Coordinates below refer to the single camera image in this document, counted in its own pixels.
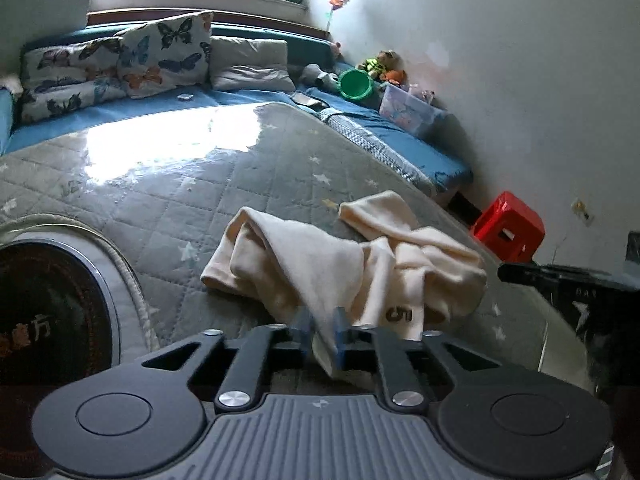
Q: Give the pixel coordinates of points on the long butterfly print pillow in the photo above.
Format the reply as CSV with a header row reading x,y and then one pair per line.
x,y
58,80

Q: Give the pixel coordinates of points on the green plastic bucket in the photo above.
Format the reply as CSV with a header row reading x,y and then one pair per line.
x,y
355,85

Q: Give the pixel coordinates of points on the grey plush toy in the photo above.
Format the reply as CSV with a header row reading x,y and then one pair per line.
x,y
312,75

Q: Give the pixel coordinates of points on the colourful pinwheel toy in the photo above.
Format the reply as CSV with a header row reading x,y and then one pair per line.
x,y
334,6

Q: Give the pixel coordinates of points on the grey plain pillow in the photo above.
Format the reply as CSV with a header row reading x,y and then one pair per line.
x,y
252,64

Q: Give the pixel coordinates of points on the red plastic stool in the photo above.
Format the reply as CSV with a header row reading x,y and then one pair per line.
x,y
510,229

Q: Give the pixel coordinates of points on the grey quilted star table cover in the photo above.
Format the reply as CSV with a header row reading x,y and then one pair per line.
x,y
147,200

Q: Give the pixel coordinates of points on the stuffed toy animals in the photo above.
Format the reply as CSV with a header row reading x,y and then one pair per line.
x,y
384,67

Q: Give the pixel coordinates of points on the large butterfly print pillow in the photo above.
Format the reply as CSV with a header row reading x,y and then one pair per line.
x,y
164,55

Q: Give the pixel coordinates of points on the black round cooktop plate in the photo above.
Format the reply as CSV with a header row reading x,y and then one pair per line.
x,y
58,325

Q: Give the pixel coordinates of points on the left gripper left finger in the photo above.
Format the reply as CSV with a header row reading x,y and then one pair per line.
x,y
244,383

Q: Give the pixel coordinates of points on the cream garment with number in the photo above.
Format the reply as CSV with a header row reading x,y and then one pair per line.
x,y
400,275

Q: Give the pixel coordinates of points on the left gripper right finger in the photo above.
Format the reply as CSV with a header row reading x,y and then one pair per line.
x,y
379,351

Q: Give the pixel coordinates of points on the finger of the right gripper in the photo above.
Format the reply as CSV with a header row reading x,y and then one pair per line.
x,y
531,274

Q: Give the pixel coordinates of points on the clear plastic storage box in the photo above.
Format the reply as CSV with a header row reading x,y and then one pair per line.
x,y
410,113

